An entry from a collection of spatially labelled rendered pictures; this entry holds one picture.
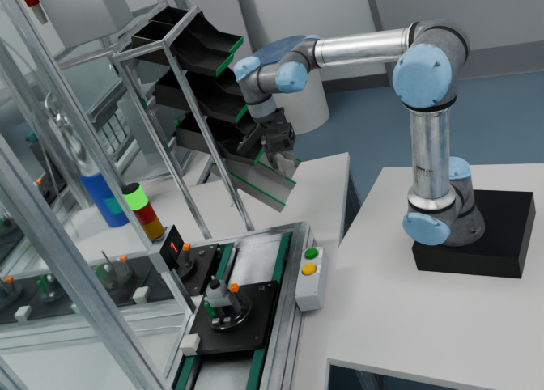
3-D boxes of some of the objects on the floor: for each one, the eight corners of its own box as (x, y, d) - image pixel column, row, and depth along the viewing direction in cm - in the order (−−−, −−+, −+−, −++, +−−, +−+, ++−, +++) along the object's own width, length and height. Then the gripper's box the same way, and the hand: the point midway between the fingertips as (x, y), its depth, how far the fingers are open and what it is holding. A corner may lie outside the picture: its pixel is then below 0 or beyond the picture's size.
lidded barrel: (343, 102, 492) (320, 29, 459) (323, 134, 453) (297, 58, 420) (288, 109, 520) (263, 41, 487) (265, 141, 481) (235, 69, 448)
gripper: (279, 116, 149) (303, 180, 159) (284, 100, 156) (307, 163, 166) (249, 123, 151) (275, 186, 162) (256, 108, 159) (280, 170, 169)
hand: (281, 173), depth 164 cm, fingers closed
